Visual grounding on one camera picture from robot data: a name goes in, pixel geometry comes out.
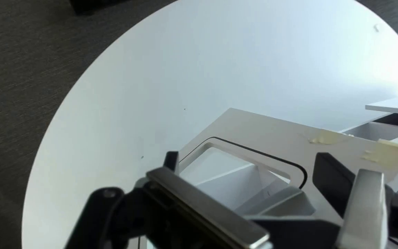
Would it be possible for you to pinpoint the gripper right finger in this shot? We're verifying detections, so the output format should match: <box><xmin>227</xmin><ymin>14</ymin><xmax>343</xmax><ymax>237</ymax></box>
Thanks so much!
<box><xmin>313</xmin><ymin>151</ymin><xmax>398</xmax><ymax>249</ymax></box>

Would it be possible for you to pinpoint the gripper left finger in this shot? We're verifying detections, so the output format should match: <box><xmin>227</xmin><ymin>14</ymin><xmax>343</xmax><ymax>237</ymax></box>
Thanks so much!
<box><xmin>65</xmin><ymin>165</ymin><xmax>274</xmax><ymax>249</ymax></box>

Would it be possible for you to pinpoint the white toy kitchen unit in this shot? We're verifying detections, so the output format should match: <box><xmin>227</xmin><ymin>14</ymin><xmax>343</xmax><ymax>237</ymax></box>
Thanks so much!
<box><xmin>346</xmin><ymin>94</ymin><xmax>398</xmax><ymax>144</ymax></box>

